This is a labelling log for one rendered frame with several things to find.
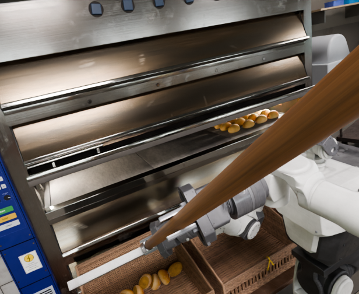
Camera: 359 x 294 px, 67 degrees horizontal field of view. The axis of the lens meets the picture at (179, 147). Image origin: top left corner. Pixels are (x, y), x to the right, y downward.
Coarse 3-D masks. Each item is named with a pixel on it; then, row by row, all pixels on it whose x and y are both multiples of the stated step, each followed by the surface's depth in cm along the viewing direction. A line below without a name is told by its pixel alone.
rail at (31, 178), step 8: (304, 88) 173; (280, 96) 165; (288, 96) 168; (256, 104) 158; (264, 104) 161; (232, 112) 152; (240, 112) 154; (208, 120) 146; (216, 120) 149; (184, 128) 141; (152, 136) 136; (160, 136) 136; (136, 144) 131; (104, 152) 126; (112, 152) 127; (80, 160) 122; (88, 160) 123; (56, 168) 118; (64, 168) 119; (32, 176) 114; (40, 176) 116
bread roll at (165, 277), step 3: (159, 270) 158; (162, 270) 157; (165, 270) 157; (159, 273) 155; (162, 273) 155; (165, 273) 154; (168, 273) 156; (159, 276) 154; (162, 276) 153; (165, 276) 153; (168, 276) 153; (162, 279) 152; (165, 279) 152; (168, 279) 152; (165, 282) 151; (168, 282) 152
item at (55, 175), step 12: (276, 96) 185; (300, 96) 172; (252, 108) 158; (264, 108) 161; (228, 120) 151; (180, 132) 140; (192, 132) 143; (144, 144) 133; (156, 144) 136; (108, 156) 127; (120, 156) 129; (48, 168) 134; (72, 168) 121; (84, 168) 123; (36, 180) 115; (48, 180) 117
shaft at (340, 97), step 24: (336, 72) 14; (312, 96) 16; (336, 96) 14; (288, 120) 18; (312, 120) 16; (336, 120) 15; (264, 144) 21; (288, 144) 19; (312, 144) 18; (240, 168) 25; (264, 168) 22; (216, 192) 31; (192, 216) 41
